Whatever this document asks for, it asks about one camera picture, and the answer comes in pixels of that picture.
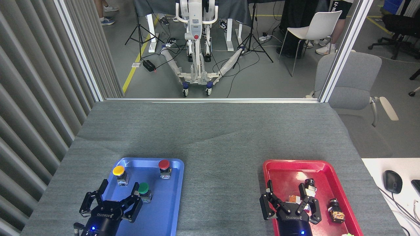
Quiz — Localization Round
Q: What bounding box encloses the white desk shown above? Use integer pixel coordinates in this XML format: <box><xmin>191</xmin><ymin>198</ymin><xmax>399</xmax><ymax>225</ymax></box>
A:
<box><xmin>361</xmin><ymin>158</ymin><xmax>420</xmax><ymax>236</ymax></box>

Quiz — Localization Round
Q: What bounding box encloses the white stand on wheels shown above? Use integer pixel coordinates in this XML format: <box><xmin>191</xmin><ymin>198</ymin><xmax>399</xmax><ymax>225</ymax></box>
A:
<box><xmin>160</xmin><ymin>0</ymin><xmax>245</xmax><ymax>97</ymax></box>

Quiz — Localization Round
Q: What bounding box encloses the white and orange switch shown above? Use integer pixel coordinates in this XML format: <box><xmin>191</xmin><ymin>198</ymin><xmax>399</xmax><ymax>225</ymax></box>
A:
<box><xmin>288</xmin><ymin>194</ymin><xmax>311</xmax><ymax>211</ymax></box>

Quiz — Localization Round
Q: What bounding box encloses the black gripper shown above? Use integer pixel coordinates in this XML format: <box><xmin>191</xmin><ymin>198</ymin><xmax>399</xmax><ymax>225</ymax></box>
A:
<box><xmin>79</xmin><ymin>179</ymin><xmax>143</xmax><ymax>236</ymax></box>
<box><xmin>260</xmin><ymin>180</ymin><xmax>323</xmax><ymax>236</ymax></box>

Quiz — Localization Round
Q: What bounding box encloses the black office chair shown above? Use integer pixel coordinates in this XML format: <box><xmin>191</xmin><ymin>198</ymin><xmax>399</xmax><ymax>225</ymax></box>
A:
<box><xmin>368</xmin><ymin>0</ymin><xmax>420</xmax><ymax>60</ymax></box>

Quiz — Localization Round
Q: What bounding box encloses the grey office chair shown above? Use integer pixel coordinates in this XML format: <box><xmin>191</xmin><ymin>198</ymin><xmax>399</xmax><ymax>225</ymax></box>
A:
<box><xmin>306</xmin><ymin>50</ymin><xmax>399</xmax><ymax>158</ymax></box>

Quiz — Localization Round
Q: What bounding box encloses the yellow push button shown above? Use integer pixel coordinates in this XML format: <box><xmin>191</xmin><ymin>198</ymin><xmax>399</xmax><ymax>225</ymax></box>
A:
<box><xmin>112</xmin><ymin>165</ymin><xmax>129</xmax><ymax>187</ymax></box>

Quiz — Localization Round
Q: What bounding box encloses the office chair base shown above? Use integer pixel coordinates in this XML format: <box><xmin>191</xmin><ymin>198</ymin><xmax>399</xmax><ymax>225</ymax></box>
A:
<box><xmin>409</xmin><ymin>68</ymin><xmax>420</xmax><ymax>97</ymax></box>

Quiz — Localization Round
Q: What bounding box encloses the red plastic tray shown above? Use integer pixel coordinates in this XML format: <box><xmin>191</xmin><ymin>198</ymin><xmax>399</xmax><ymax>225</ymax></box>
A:
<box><xmin>262</xmin><ymin>159</ymin><xmax>364</xmax><ymax>236</ymax></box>

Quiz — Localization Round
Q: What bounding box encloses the green push button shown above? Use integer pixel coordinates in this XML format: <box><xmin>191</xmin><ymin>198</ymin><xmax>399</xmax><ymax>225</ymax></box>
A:
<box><xmin>137</xmin><ymin>182</ymin><xmax>153</xmax><ymax>204</ymax></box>

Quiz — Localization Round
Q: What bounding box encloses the grey table mat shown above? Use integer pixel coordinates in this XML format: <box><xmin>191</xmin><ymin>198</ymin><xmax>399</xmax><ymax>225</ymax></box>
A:
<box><xmin>20</xmin><ymin>100</ymin><xmax>406</xmax><ymax>236</ymax></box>

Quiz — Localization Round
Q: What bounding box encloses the black tripod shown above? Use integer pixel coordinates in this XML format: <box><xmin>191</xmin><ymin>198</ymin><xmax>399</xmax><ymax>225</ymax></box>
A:
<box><xmin>125</xmin><ymin>0</ymin><xmax>164</xmax><ymax>61</ymax></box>
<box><xmin>233</xmin><ymin>0</ymin><xmax>274</xmax><ymax>69</ymax></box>

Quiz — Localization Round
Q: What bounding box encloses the red push button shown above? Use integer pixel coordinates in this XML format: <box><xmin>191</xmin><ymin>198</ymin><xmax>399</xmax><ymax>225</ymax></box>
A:
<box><xmin>158</xmin><ymin>159</ymin><xmax>172</xmax><ymax>180</ymax></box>

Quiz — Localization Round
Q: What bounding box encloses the white plastic chair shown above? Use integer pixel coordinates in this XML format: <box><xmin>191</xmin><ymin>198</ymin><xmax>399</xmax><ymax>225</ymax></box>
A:
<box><xmin>279</xmin><ymin>10</ymin><xmax>343</xmax><ymax>77</ymax></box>

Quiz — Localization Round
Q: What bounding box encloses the black and amber switch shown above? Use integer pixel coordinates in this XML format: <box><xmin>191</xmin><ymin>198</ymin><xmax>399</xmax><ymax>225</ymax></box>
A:
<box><xmin>327</xmin><ymin>198</ymin><xmax>346</xmax><ymax>223</ymax></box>

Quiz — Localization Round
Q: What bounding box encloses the table with dark cloth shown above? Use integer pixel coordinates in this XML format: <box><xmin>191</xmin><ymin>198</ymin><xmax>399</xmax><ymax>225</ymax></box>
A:
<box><xmin>133</xmin><ymin>0</ymin><xmax>253</xmax><ymax>53</ymax></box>

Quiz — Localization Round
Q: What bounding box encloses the black and white switch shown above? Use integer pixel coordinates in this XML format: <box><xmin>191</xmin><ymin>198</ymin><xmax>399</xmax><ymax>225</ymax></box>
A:
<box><xmin>304</xmin><ymin>179</ymin><xmax>318</xmax><ymax>199</ymax></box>

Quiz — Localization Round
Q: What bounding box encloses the silver frame post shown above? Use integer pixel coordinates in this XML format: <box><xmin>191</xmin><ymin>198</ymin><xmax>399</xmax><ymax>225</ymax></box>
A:
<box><xmin>318</xmin><ymin>0</ymin><xmax>374</xmax><ymax>103</ymax></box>
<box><xmin>54</xmin><ymin>0</ymin><xmax>105</xmax><ymax>102</ymax></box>

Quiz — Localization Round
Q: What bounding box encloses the silver frame rail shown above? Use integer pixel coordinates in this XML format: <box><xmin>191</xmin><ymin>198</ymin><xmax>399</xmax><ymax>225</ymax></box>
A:
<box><xmin>105</xmin><ymin>97</ymin><xmax>320</xmax><ymax>104</ymax></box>

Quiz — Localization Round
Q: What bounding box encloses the blue plastic tray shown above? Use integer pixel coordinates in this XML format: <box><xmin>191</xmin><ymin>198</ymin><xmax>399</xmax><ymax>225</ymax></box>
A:
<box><xmin>86</xmin><ymin>157</ymin><xmax>185</xmax><ymax>236</ymax></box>

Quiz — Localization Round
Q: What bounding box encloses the black computer mouse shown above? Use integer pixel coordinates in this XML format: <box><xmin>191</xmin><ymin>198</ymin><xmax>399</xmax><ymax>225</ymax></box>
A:
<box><xmin>383</xmin><ymin>170</ymin><xmax>403</xmax><ymax>194</ymax></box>

